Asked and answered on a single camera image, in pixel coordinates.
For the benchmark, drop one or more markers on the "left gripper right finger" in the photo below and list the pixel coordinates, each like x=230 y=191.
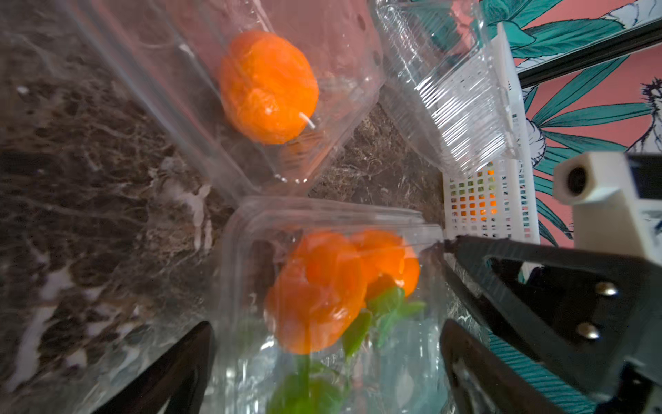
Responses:
x=480 y=382

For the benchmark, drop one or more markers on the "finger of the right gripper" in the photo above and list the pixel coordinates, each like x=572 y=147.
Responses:
x=593 y=319

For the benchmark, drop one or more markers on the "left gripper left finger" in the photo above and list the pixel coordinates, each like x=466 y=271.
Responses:
x=175 y=383

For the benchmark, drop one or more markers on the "white perforated plastic basket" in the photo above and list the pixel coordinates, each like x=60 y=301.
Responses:
x=499 y=200

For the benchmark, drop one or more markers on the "orange container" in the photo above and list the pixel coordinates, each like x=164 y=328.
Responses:
x=388 y=262
x=268 y=89

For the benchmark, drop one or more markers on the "clear clamshell container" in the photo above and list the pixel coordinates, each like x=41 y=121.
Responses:
x=168 y=53
x=387 y=361
x=441 y=84

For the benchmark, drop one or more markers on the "orange with leaf centre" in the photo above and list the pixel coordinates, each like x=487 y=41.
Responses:
x=317 y=295

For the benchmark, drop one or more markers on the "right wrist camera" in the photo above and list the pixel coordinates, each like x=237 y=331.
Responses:
x=615 y=200

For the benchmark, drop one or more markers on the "right black frame post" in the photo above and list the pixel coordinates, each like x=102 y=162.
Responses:
x=631 y=41

